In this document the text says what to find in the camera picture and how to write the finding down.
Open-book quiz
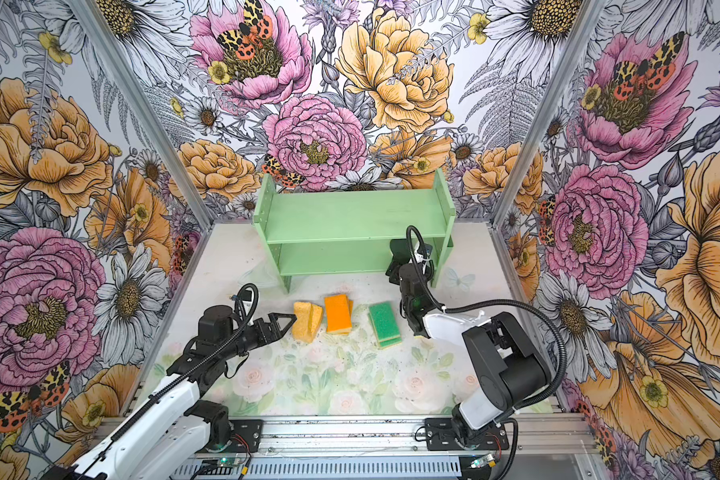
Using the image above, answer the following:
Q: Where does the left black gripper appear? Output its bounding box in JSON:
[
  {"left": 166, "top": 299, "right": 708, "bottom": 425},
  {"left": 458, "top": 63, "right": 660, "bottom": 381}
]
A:
[{"left": 220, "top": 313, "right": 297, "bottom": 359}]

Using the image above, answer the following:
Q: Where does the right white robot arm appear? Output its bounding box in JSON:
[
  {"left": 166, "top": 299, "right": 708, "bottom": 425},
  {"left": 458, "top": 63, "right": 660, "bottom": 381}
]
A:
[{"left": 386, "top": 239, "right": 556, "bottom": 449}]

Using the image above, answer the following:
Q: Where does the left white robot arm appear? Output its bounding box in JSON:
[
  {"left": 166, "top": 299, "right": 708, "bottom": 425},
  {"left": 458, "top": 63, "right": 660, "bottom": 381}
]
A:
[{"left": 43, "top": 305, "right": 297, "bottom": 479}]

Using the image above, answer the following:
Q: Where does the light green wooden shelf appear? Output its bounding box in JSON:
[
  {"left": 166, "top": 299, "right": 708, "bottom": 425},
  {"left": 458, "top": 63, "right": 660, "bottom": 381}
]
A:
[{"left": 253, "top": 170, "right": 456, "bottom": 291}]

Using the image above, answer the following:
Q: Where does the yellow cellulose sponge front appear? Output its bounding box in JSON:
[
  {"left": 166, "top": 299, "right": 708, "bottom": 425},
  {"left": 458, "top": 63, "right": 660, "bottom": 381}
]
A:
[{"left": 291, "top": 302, "right": 313, "bottom": 343}]

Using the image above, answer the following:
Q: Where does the yellow cellulose sponge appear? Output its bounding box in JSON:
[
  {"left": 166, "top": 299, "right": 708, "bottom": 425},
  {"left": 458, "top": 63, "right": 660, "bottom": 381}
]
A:
[
  {"left": 291, "top": 302, "right": 313, "bottom": 343},
  {"left": 309, "top": 304, "right": 324, "bottom": 339}
]

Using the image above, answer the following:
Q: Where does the light green scrub sponge top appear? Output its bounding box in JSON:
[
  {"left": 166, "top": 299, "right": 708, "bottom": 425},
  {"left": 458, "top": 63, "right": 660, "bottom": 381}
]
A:
[{"left": 369, "top": 302, "right": 401, "bottom": 345}]

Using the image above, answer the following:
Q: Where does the light green scrub sponge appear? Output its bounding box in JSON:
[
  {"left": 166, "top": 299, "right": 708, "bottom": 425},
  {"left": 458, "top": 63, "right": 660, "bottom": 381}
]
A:
[
  {"left": 369, "top": 302, "right": 401, "bottom": 345},
  {"left": 372, "top": 319, "right": 402, "bottom": 349}
]

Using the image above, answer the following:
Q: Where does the yellow cellulose sponge back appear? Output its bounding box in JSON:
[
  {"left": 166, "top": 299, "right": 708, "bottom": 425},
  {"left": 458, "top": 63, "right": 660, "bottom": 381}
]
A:
[{"left": 309, "top": 304, "right": 324, "bottom": 339}]

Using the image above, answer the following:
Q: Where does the light green scrub sponge bottom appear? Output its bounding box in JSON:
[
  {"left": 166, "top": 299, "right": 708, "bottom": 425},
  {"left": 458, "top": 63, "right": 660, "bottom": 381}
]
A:
[{"left": 372, "top": 319, "right": 402, "bottom": 349}]

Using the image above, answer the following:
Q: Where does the orange scrub sponge top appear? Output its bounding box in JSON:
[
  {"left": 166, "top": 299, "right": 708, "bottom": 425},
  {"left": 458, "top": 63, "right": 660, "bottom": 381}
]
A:
[{"left": 324, "top": 294, "right": 352, "bottom": 335}]

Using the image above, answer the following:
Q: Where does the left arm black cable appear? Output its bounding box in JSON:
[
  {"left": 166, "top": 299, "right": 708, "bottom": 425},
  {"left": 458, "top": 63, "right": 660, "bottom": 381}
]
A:
[{"left": 107, "top": 283, "right": 258, "bottom": 445}]

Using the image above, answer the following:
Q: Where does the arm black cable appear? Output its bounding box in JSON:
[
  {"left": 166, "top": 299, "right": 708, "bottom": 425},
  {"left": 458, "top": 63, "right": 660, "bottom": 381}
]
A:
[
  {"left": 107, "top": 283, "right": 258, "bottom": 445},
  {"left": 406, "top": 225, "right": 568, "bottom": 412}
]

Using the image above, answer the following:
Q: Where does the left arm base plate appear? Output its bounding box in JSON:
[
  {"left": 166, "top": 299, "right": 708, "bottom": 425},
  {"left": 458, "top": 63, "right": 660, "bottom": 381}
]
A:
[{"left": 207, "top": 418, "right": 264, "bottom": 454}]

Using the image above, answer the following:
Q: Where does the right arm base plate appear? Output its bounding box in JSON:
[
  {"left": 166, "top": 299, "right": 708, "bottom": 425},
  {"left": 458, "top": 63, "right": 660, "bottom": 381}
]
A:
[{"left": 423, "top": 417, "right": 510, "bottom": 452}]

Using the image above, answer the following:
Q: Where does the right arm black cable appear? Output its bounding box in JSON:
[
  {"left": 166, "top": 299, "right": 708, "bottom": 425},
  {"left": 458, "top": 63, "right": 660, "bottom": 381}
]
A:
[{"left": 406, "top": 225, "right": 568, "bottom": 412}]

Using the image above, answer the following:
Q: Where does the white slotted cable duct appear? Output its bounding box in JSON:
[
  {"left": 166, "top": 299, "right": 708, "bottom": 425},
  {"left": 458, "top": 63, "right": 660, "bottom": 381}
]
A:
[{"left": 170, "top": 456, "right": 462, "bottom": 479}]

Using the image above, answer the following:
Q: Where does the aluminium front rail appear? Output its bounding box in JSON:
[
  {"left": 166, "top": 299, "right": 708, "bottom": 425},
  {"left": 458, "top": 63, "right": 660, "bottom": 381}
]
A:
[{"left": 92, "top": 415, "right": 598, "bottom": 460}]

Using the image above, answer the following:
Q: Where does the right aluminium corner post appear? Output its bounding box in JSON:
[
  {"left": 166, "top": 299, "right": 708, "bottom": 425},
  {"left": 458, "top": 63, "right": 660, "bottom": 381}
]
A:
[{"left": 490, "top": 0, "right": 607, "bottom": 230}]

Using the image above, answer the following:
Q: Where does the aluminium corner post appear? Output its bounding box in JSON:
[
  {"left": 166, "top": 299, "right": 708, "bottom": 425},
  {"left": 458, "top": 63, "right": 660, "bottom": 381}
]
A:
[
  {"left": 490, "top": 0, "right": 607, "bottom": 230},
  {"left": 70, "top": 1, "right": 214, "bottom": 233}
]

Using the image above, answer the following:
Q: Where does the left aluminium corner post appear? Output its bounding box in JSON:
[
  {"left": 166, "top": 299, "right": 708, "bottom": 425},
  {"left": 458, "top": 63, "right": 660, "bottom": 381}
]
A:
[{"left": 70, "top": 1, "right": 214, "bottom": 233}]

